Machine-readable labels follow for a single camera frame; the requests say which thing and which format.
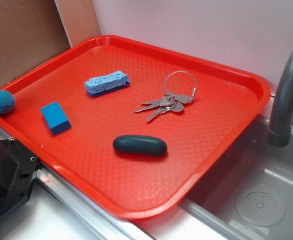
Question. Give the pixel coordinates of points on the red plastic tray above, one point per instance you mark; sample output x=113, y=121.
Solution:
x=132, y=186

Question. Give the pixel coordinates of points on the dark green oval case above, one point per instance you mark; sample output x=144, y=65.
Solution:
x=140, y=145

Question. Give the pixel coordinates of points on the bunch of silver keys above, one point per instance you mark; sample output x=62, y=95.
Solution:
x=170, y=102

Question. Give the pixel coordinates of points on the light blue sponge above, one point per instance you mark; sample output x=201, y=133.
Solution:
x=101, y=85

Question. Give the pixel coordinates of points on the blue rectangular block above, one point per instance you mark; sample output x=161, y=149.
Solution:
x=55, y=118

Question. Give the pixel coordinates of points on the grey sink basin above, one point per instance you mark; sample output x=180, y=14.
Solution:
x=246, y=195

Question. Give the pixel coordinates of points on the blue knitted ball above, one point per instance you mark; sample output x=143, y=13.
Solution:
x=7, y=102

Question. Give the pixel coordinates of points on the brown cardboard panel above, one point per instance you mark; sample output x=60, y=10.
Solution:
x=34, y=31

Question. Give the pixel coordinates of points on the grey sink faucet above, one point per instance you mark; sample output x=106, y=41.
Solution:
x=281, y=119

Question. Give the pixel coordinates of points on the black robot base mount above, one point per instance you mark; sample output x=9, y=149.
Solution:
x=18, y=170

